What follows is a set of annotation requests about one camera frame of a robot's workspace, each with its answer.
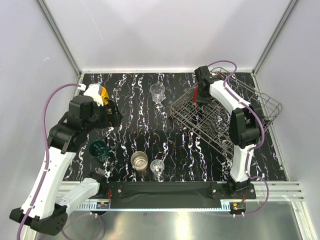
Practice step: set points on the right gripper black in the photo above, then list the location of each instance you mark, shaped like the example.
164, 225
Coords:
203, 101

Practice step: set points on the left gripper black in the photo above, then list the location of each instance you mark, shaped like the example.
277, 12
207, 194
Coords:
114, 118

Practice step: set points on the yellow mug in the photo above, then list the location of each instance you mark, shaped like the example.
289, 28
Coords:
105, 96

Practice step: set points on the dark green mug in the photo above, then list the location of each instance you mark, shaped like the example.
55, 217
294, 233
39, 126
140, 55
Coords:
99, 151

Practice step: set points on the red mug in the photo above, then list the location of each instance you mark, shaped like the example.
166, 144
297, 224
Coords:
194, 98

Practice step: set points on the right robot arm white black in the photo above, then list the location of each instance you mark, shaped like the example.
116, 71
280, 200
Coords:
246, 130

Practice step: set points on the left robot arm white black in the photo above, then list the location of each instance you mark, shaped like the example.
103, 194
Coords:
44, 211

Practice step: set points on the clear glass tumbler far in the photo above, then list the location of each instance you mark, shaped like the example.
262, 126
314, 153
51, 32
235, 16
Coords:
157, 91

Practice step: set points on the clear glass tumbler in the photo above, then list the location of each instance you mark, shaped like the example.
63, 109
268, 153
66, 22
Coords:
157, 91
157, 166

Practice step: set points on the stainless steel cup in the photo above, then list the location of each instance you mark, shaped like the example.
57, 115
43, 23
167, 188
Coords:
139, 161

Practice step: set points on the clear glass tumbler near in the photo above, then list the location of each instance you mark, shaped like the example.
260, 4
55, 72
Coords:
157, 166

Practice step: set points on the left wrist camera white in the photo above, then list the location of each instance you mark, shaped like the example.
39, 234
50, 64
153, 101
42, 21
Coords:
93, 91

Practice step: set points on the grey wire dish rack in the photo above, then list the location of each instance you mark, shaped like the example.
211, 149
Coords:
211, 120

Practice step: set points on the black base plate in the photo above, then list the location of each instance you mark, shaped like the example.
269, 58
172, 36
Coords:
154, 195

